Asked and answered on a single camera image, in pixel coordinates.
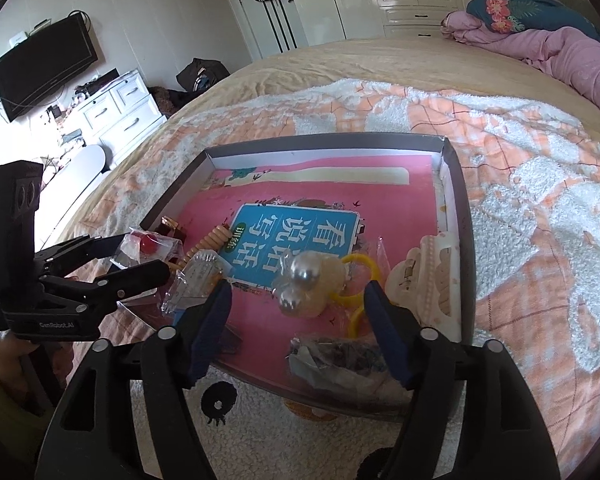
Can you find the clear bag with red beads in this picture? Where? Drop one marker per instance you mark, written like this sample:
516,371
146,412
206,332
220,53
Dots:
147,245

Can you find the pink quilt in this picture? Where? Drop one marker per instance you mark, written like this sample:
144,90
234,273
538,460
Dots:
555,55

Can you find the clear bag with jewelry card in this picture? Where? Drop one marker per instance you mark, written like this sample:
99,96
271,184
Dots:
200,275

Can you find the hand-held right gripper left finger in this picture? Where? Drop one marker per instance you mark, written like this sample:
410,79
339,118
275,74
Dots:
215,320

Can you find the person's left hand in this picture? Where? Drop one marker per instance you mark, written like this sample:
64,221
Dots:
7,357

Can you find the bagged yellow rings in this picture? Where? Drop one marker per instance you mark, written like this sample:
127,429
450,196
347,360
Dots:
360,260

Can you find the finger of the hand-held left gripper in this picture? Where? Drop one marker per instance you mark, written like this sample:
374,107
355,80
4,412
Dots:
130,280
80,252

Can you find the pink-lined grey cardboard box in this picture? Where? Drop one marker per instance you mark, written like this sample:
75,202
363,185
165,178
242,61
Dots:
405,210

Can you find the white drawer cabinet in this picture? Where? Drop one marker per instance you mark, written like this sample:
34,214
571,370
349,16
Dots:
125,115

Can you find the white round table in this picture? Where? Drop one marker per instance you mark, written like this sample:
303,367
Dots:
80,170

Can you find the beige bed sheet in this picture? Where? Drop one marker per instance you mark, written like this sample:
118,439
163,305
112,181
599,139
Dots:
355,60

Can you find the dark brown bag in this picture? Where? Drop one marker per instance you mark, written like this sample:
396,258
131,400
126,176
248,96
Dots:
200,75

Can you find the clear bag of pearl beads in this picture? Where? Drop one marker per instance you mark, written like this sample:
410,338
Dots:
302,270

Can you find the dark floral pillow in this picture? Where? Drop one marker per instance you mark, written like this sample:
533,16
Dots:
520,5

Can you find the black flat television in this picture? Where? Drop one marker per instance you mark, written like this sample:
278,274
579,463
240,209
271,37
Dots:
40,70

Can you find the clear bag of silver beads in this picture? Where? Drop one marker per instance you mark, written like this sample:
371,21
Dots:
340,360

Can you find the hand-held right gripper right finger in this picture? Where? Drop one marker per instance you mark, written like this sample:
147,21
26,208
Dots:
385,325

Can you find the cream hair claw clip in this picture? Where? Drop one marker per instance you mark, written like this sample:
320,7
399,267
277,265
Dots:
430,270

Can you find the white door with black stripes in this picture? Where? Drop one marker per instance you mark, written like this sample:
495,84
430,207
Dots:
275,25

